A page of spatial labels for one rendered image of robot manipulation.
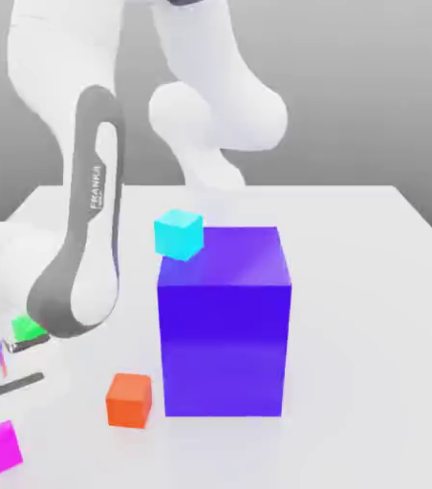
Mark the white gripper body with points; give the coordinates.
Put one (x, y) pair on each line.
(9, 390)

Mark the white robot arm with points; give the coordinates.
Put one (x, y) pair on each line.
(200, 61)

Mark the small green cube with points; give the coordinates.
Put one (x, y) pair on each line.
(26, 328)

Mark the small orange cube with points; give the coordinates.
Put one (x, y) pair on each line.
(128, 403)

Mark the small cyan cube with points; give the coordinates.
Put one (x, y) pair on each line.
(177, 237)

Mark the large blue box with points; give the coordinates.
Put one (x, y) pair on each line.
(223, 344)

